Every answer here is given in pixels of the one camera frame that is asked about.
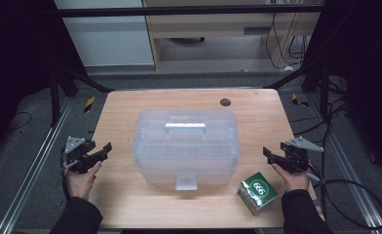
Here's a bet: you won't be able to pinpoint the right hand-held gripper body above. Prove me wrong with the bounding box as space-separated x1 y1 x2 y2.
280 136 325 174

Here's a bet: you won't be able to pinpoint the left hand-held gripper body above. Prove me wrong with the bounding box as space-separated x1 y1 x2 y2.
63 136 102 175

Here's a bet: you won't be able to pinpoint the green and white carton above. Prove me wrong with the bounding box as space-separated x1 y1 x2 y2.
237 171 280 216

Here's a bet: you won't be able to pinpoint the clear plastic storage box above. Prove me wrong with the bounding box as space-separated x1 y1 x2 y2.
131 108 241 192

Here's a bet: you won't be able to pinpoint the person's right hand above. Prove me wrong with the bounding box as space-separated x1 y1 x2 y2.
270 163 311 193

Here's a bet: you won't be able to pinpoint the person's left hand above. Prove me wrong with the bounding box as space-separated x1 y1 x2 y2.
63 160 103 202

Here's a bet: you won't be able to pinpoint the yellow and black tape marker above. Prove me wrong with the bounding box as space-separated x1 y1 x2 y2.
83 96 96 114
290 93 310 108

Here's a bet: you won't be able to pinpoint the black metal stand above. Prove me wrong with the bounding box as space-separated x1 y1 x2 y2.
48 62 115 128
263 59 330 122

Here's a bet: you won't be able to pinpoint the black curtain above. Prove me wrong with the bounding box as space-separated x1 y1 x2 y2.
0 0 88 157
304 0 382 181

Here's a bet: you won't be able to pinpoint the white cabinet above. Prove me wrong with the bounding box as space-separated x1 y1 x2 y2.
54 0 156 67

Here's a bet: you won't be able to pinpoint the light wooden desk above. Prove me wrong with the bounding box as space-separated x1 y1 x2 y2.
141 0 324 71

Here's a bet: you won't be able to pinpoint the black cable with silver plug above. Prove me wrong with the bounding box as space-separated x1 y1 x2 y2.
305 171 382 229
59 145 81 200

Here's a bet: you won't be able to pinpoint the aluminium floor rail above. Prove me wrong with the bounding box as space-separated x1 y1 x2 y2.
309 94 382 234
0 97 74 234

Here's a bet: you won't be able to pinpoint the bundle of black floor cables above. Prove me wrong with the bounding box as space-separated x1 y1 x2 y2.
289 77 354 147

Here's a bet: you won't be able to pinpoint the thin black floor cable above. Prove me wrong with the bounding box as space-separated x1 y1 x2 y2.
4 111 33 133

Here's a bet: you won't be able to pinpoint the hanging black desk cables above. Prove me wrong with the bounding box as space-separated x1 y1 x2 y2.
265 13 310 71

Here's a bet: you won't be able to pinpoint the black horizontal frame bar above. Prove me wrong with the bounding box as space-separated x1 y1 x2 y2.
56 5 325 18

